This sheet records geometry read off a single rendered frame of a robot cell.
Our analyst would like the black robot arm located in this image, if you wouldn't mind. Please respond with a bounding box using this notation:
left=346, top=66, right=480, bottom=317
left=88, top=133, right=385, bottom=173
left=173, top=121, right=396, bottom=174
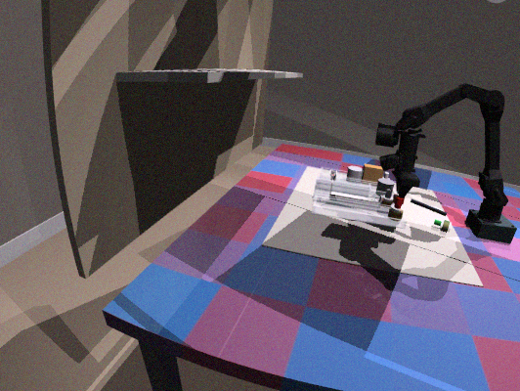
left=375, top=83, right=508, bottom=224

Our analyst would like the orange box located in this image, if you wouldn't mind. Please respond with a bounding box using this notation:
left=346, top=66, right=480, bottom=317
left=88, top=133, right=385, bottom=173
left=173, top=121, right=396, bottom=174
left=362, top=164, right=384, bottom=182

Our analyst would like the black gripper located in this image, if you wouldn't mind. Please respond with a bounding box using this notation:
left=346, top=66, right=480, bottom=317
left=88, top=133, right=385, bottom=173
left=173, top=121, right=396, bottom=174
left=392, top=150, right=420, bottom=198

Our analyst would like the black flat bar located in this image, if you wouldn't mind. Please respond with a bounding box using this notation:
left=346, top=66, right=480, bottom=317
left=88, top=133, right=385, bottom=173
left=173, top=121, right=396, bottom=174
left=411, top=199, right=448, bottom=216

